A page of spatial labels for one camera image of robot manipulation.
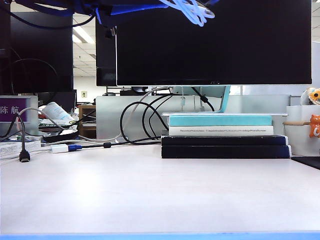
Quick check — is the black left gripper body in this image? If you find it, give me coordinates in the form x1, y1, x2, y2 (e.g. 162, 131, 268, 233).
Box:
95, 0, 166, 25

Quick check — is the white charging cable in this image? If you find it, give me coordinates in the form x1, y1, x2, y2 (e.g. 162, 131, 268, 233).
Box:
159, 0, 216, 27

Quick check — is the black monitor white label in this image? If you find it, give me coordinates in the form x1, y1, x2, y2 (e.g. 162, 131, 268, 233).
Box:
95, 7, 118, 87

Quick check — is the black AOC monitor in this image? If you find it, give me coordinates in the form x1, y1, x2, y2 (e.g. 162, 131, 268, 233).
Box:
115, 0, 313, 87

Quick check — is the grey partition panel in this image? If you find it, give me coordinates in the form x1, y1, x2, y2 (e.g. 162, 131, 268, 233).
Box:
95, 94, 292, 141

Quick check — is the white neuroscience book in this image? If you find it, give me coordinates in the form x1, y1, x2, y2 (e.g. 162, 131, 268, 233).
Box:
168, 125, 275, 137

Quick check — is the white cream tube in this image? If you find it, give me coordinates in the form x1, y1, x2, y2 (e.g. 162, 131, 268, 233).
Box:
41, 101, 76, 123

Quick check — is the brown wooden cabinet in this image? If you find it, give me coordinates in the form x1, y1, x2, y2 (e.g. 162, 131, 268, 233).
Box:
78, 104, 97, 140

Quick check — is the teal book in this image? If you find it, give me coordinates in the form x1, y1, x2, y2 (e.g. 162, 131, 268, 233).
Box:
169, 115, 273, 127

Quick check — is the colourful magazine stack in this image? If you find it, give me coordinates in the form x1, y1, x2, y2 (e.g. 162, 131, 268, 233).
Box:
38, 118, 78, 131

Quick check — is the black round stand base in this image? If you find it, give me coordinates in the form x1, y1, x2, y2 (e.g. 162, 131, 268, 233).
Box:
42, 129, 80, 144

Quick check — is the white adapter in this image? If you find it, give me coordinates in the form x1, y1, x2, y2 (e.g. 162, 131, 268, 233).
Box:
51, 144, 69, 153

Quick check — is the purple acrylic name plate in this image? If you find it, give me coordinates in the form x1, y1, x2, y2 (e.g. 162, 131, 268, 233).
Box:
0, 95, 40, 137

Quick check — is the white printed paper box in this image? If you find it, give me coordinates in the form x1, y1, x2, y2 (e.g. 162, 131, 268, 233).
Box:
0, 140, 42, 161

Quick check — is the wooden cup lid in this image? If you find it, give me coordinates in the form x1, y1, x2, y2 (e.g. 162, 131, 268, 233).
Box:
282, 120, 312, 126

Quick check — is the owl plush toy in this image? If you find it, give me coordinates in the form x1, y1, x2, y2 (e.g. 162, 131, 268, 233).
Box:
299, 86, 320, 106

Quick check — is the white storage box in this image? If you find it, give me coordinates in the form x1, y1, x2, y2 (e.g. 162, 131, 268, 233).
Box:
283, 119, 320, 157

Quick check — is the orange cat figurine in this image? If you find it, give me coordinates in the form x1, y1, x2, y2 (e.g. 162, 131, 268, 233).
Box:
309, 114, 320, 139

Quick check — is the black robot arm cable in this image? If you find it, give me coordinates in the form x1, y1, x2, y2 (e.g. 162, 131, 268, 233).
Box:
0, 0, 97, 30

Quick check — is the black cable with ferrite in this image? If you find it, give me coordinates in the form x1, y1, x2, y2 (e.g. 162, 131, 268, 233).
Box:
191, 86, 216, 113

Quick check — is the black looped power cable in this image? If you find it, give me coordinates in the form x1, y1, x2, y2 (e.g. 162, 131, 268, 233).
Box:
141, 94, 176, 140
119, 93, 176, 146

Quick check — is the blue plug black cable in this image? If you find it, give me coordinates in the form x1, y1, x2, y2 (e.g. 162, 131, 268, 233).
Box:
67, 139, 162, 152

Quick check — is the black HDMI cable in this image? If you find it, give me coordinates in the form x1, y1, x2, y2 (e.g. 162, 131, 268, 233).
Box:
0, 113, 31, 165

